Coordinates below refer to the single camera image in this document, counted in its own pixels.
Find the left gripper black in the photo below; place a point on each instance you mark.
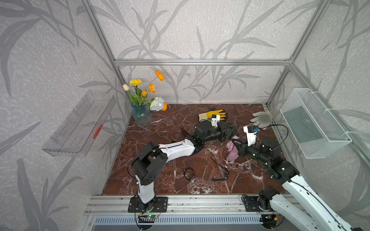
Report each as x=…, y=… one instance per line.
x=222, y=129

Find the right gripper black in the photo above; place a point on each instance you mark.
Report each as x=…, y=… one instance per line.
x=242, y=148

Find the pink fluffy cloth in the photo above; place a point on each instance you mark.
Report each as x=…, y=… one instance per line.
x=233, y=152

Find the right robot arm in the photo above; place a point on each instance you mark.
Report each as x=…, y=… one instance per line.
x=317, y=215

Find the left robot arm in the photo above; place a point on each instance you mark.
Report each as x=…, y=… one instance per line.
x=148, y=165

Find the yellow black work glove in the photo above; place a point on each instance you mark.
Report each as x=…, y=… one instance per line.
x=208, y=115

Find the white knit glove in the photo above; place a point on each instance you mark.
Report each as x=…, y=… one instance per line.
x=262, y=120

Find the right circuit board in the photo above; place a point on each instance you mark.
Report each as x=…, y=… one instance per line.
x=270, y=221

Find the circuit board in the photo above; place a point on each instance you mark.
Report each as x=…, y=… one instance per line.
x=150, y=218
x=270, y=221

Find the blue glass vase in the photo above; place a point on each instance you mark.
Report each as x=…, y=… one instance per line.
x=142, y=115

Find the artificial flower bouquet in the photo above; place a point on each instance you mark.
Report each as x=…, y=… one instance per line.
x=139, y=97

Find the left circuit board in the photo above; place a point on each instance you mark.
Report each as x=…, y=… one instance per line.
x=150, y=218

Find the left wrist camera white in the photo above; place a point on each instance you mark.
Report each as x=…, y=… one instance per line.
x=214, y=119

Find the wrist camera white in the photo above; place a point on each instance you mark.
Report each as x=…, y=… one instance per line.
x=214, y=119
x=252, y=132

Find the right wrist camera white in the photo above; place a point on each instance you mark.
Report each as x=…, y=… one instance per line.
x=252, y=132

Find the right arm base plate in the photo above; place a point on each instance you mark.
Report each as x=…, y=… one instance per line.
x=251, y=204

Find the white wire mesh basket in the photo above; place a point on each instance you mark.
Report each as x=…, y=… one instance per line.
x=316, y=130

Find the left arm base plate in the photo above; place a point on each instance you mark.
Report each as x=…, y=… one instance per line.
x=158, y=204

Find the aluminium frame crossbar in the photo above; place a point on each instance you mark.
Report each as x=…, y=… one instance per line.
x=173, y=62

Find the aluminium front rail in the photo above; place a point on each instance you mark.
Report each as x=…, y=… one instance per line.
x=179, y=204

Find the clear plastic wall tray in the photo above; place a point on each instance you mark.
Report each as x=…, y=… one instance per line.
x=80, y=129

